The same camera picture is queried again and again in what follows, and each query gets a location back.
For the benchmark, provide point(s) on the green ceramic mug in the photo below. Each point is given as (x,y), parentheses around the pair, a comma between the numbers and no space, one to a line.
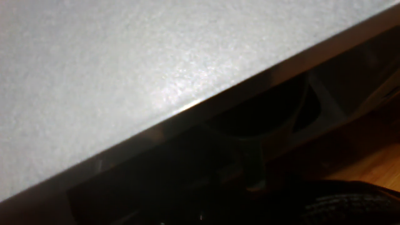
(268,115)

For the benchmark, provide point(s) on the silver microwave oven body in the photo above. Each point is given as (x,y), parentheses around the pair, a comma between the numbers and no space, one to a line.
(109,78)

